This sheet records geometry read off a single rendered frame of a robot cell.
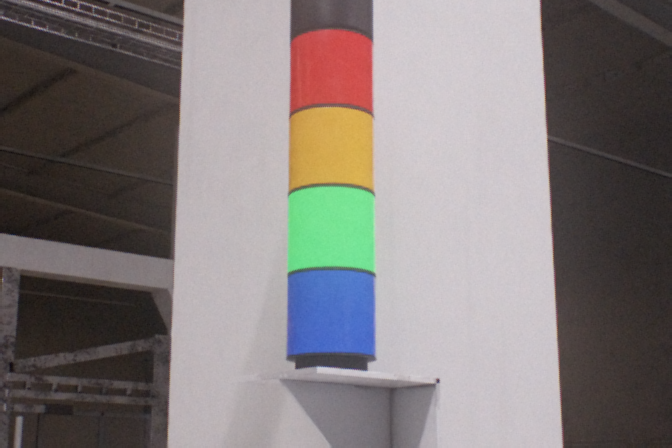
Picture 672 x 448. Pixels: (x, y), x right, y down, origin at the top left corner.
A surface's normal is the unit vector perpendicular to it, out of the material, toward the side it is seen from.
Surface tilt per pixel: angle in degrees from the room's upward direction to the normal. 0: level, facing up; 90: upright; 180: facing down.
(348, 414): 90
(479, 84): 90
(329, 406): 90
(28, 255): 90
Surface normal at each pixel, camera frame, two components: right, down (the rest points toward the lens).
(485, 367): 0.65, -0.20
